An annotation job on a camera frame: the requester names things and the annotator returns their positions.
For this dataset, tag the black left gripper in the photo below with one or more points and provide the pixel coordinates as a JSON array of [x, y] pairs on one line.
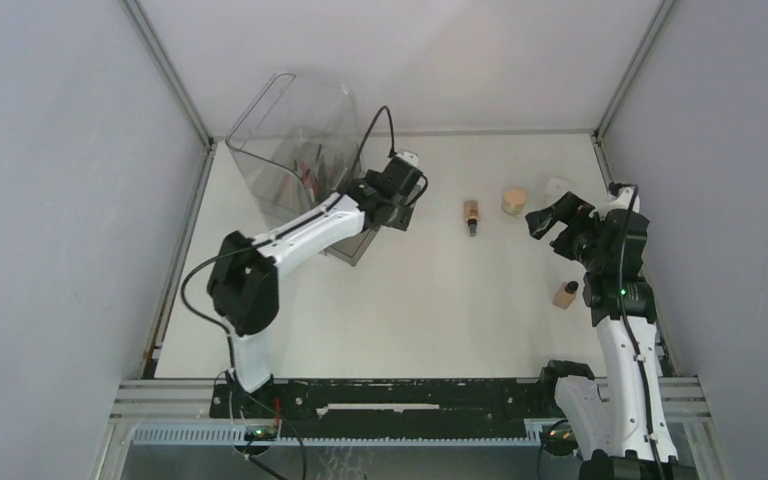
[[404, 210]]

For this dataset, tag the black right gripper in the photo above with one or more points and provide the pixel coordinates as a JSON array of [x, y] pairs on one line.
[[569, 209]]

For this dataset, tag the red lip pencil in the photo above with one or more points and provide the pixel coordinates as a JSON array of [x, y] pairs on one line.
[[292, 191]]

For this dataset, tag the clear acrylic makeup organizer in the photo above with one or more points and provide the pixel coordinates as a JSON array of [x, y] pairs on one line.
[[283, 126]]

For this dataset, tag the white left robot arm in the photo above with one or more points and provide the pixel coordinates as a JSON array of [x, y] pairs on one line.
[[244, 283]]

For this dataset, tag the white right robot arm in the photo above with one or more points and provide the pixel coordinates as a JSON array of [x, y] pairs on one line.
[[626, 437]]

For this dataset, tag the clear liquid bottle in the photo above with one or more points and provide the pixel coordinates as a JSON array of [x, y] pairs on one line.
[[556, 187]]

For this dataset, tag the BB cream tube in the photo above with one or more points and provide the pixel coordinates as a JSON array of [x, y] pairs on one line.
[[471, 216]]

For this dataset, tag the cream jar gold lid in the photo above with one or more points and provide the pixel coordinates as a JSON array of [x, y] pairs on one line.
[[513, 201]]

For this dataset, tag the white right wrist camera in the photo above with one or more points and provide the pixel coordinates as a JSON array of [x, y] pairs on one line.
[[627, 198]]

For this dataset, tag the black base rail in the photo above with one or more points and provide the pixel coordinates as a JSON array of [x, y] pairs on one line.
[[394, 409]]

